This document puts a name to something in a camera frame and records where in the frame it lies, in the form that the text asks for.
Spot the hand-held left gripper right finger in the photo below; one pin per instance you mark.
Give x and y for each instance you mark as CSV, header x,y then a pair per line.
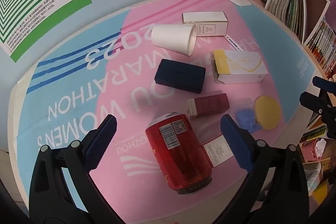
x,y
236,140

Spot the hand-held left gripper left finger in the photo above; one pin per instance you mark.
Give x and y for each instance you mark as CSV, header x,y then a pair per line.
x,y
101,140

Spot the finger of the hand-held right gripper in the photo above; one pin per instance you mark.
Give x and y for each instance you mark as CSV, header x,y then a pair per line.
x,y
313,103
324,83

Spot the zip bag with blue clay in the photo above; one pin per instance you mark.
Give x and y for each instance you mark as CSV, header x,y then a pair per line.
x,y
245,119

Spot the red drink can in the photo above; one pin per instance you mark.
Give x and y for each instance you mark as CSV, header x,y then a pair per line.
x,y
181,161

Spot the white paper cup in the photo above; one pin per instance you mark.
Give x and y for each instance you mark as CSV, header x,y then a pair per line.
x,y
170,36

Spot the row of colourful books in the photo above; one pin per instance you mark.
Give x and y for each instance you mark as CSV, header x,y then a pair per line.
x,y
324,45

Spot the yellow round lid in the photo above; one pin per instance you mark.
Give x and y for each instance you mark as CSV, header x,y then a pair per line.
x,y
267,112

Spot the maroon box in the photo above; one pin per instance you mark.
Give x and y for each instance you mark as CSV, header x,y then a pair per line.
x,y
210,104

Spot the white crumpled tissue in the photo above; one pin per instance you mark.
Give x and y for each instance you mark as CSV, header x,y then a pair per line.
x,y
320,148

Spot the pink blue printed mat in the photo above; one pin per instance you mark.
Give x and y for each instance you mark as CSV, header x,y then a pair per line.
x,y
118,98

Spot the pink plastic basket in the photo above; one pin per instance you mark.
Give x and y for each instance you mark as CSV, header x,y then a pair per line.
x,y
308,150

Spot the white yellow open box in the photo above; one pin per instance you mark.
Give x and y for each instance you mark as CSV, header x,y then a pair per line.
x,y
244,74

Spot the grey swirl cushion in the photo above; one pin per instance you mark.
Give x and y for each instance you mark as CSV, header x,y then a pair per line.
x,y
312,176

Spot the navy blue box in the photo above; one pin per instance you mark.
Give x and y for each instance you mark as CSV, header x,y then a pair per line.
x,y
181,74

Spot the row of thin magazines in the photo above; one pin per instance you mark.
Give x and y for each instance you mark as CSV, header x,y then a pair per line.
x,y
286,3

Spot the yellow cushion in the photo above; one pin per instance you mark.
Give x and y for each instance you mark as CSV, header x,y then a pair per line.
x,y
320,192

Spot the white paper strip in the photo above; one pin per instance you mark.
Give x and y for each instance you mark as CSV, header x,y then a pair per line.
x,y
233,43

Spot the white gold box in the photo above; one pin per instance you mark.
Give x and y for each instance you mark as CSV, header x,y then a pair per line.
x,y
204,16

